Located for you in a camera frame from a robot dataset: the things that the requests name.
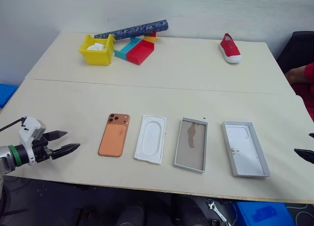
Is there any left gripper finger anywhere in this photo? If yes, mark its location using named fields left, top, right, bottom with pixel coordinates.
left=43, top=130, right=68, bottom=142
left=51, top=143, right=81, bottom=160

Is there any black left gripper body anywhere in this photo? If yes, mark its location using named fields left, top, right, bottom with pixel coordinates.
left=31, top=135, right=53, bottom=163

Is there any orange smartphone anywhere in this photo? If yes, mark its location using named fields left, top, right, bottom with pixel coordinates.
left=98, top=113, right=131, bottom=158

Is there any person in red clothing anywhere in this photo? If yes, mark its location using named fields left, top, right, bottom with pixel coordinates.
left=286, top=63, right=314, bottom=121

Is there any blue plastic crate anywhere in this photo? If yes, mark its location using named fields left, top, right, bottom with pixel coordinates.
left=0, top=83, right=19, bottom=109

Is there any white moulded tray insert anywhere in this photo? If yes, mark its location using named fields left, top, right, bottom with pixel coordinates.
left=133, top=115, right=167, bottom=165

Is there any black chair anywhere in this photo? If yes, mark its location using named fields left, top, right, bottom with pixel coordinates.
left=277, top=31, right=314, bottom=74

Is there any yellow plastic bin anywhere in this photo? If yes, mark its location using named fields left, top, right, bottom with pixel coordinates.
left=78, top=34, right=115, bottom=66

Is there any dark rounded shape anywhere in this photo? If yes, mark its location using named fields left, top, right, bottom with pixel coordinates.
left=117, top=205, right=146, bottom=226

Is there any white crumpled item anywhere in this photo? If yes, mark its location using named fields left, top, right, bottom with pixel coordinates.
left=87, top=41, right=106, bottom=51

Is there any teal plastic tray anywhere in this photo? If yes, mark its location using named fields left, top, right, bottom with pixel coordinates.
left=113, top=36, right=143, bottom=61

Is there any silver adjustable wrench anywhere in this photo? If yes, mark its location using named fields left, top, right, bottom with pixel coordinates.
left=207, top=198, right=229, bottom=223

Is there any red plastic tray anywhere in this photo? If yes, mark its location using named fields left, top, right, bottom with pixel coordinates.
left=126, top=39, right=156, bottom=65

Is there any red child's shoe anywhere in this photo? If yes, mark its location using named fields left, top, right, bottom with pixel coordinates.
left=218, top=33, right=242, bottom=64

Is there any blue patterned tube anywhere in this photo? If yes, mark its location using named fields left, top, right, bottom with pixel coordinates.
left=94, top=19, right=169, bottom=40

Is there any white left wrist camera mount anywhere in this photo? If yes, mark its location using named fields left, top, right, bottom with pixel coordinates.
left=19, top=116, right=47, bottom=166

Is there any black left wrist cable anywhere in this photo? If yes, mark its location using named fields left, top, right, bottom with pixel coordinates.
left=0, top=117, right=26, bottom=131

